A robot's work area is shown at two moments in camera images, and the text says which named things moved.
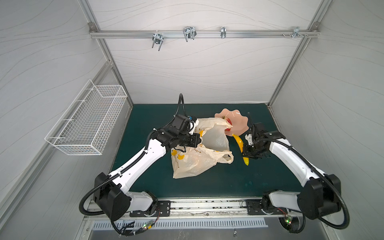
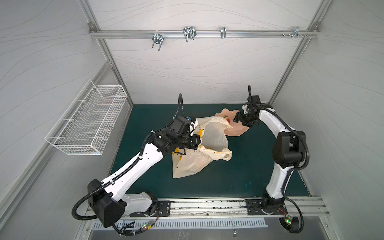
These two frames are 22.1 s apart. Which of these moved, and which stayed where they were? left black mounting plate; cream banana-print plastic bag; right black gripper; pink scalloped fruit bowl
Moved: right black gripper
Stayed: cream banana-print plastic bag; left black mounting plate; pink scalloped fruit bowl
